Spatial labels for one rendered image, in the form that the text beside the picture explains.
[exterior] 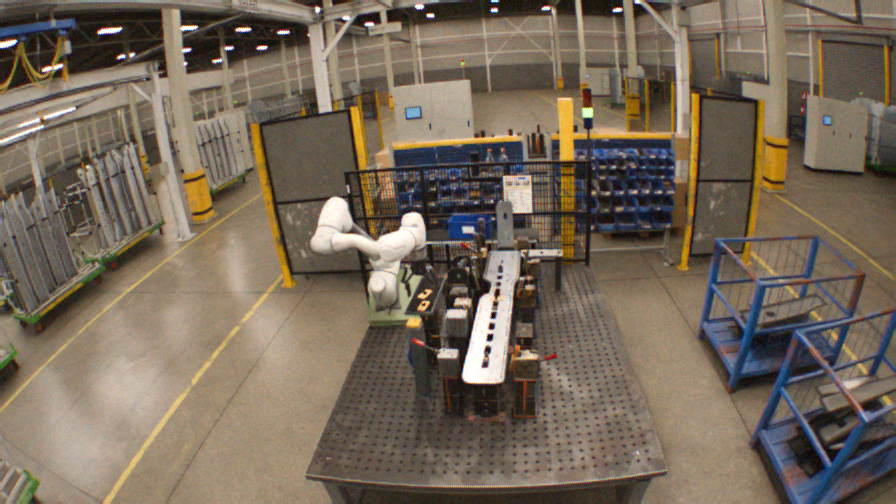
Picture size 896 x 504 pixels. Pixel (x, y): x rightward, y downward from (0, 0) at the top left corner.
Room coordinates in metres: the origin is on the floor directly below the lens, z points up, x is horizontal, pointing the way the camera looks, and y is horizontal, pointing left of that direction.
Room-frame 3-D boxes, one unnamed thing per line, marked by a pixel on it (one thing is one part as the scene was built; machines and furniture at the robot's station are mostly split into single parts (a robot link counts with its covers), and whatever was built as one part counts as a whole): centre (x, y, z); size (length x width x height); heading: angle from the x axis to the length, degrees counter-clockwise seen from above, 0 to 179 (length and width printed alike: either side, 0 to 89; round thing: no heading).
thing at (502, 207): (2.85, -0.41, 1.17); 0.12 x 0.01 x 0.34; 77
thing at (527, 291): (2.16, -0.43, 0.87); 0.12 x 0.09 x 0.35; 77
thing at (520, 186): (3.11, -0.56, 1.30); 0.23 x 0.02 x 0.31; 77
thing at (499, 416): (1.52, -0.11, 0.84); 0.18 x 0.06 x 0.29; 77
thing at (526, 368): (1.52, -0.30, 0.88); 0.15 x 0.11 x 0.36; 77
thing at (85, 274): (4.61, 6.61, 0.88); 1.91 x 1.00 x 1.76; 169
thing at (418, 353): (1.73, 0.19, 0.92); 0.08 x 0.08 x 0.44; 77
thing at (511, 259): (2.12, -0.25, 1.00); 1.38 x 0.22 x 0.02; 167
